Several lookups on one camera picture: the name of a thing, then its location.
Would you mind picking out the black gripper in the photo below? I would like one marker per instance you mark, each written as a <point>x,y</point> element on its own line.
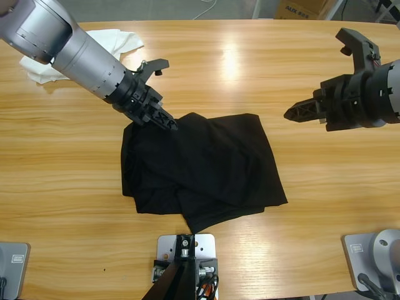
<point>347,103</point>
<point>134,100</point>

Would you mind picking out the black t-shirt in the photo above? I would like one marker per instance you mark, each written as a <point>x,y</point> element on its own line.
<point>203,168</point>

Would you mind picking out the white folded garment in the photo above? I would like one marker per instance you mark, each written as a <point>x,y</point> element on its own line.
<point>125,39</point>

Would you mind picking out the cardboard box with blue print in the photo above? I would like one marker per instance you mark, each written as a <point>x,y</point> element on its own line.
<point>300,9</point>

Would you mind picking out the silver bolt knob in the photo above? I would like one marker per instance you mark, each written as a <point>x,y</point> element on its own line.
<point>158,273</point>
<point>206,271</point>

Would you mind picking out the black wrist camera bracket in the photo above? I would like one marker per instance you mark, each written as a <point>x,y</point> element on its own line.
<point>359,47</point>
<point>153,67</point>

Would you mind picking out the white slanted frame leg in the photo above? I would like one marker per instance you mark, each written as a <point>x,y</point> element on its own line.
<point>337,7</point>

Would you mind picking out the white metal post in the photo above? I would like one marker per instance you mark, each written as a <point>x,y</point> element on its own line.
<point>257,9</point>

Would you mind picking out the white mount plate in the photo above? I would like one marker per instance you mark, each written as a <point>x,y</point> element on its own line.
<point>206,245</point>

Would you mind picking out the black chair frame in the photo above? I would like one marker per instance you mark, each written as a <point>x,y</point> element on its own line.
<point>387,6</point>

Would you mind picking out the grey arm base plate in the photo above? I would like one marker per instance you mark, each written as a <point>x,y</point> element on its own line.
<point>359,259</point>
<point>17,272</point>

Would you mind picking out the black camera post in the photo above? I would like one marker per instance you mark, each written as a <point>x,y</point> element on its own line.
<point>175,281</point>

